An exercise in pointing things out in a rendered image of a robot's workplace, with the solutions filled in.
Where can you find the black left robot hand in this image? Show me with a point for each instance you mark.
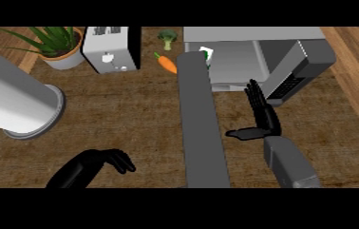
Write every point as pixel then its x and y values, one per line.
pixel 89 169

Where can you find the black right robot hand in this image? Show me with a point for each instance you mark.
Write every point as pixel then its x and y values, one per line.
pixel 263 115

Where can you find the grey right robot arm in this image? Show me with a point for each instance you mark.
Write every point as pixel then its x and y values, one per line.
pixel 287 163

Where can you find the grey microwave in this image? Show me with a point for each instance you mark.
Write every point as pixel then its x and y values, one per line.
pixel 262 58

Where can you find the white green milk carton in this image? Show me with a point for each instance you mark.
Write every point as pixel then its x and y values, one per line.
pixel 207 57

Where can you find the white cylindrical appliance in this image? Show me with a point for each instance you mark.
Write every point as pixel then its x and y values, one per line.
pixel 25 103

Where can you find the orange carrot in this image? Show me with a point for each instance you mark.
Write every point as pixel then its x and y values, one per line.
pixel 167 63

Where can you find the green broccoli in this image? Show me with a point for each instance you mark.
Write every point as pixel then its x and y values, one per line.
pixel 167 38

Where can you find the white toaster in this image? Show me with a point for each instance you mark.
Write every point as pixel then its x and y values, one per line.
pixel 113 49

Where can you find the green potted plant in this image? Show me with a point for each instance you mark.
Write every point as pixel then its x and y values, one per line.
pixel 56 46

